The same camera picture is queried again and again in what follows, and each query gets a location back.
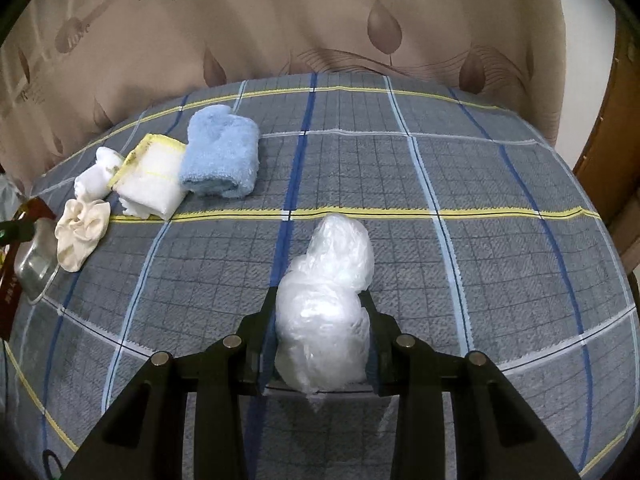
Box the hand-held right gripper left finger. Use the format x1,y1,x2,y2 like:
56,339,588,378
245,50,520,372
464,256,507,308
60,287,278,480

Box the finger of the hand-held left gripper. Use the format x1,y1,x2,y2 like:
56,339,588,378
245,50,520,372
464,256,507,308
0,220,38,248

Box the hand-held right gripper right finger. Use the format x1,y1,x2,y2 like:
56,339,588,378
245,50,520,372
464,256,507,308
359,291,583,480

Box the clear plastic bag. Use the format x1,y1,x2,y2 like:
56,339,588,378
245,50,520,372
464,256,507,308
274,213,376,401

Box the red tin box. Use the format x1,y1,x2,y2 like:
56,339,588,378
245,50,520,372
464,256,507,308
0,196,58,341

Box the yellow-trimmed white cloth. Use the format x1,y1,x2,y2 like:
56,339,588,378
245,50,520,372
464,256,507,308
111,133,187,221

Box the steel bowl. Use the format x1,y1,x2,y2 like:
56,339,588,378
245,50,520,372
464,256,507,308
14,217,63,305

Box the cream scrunchie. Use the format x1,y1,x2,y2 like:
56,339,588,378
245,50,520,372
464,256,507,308
54,198,112,273

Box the white rolled socks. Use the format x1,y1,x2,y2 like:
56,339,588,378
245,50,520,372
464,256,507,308
74,146,126,201

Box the light blue folded towel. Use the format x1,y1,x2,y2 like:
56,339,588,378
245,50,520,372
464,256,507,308
179,105,261,199

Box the wooden door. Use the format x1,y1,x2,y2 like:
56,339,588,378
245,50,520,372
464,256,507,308
572,10,640,271

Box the beige leaf-print curtain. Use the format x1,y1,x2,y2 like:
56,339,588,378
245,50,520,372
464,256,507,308
0,0,568,196

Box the black cable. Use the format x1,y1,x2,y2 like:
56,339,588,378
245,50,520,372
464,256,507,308
42,449,66,480

